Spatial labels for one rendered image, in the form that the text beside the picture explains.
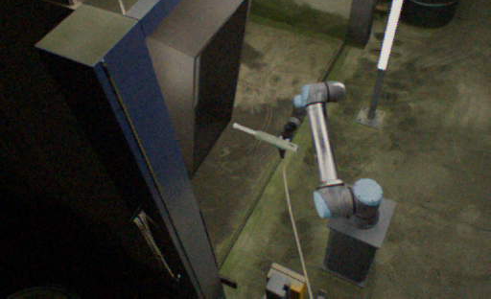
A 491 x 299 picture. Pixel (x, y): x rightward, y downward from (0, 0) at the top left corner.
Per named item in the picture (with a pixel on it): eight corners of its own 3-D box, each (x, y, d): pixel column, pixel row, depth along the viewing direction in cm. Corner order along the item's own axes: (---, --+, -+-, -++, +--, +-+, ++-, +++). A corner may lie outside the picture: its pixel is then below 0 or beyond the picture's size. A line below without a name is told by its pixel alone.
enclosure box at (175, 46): (145, 158, 301) (126, 26, 201) (190, 99, 332) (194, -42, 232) (190, 181, 295) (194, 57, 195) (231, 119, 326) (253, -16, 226)
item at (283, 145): (299, 160, 312) (298, 144, 293) (296, 166, 310) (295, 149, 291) (239, 137, 329) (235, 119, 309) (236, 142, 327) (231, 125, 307)
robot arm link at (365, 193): (382, 216, 239) (388, 199, 225) (350, 220, 239) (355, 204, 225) (373, 192, 249) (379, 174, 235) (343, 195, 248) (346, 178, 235)
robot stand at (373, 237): (378, 248, 305) (396, 202, 254) (363, 288, 289) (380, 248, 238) (335, 230, 315) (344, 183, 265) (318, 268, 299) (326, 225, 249)
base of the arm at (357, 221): (383, 207, 253) (386, 197, 245) (373, 235, 243) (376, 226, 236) (351, 195, 260) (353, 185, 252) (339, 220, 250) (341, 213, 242)
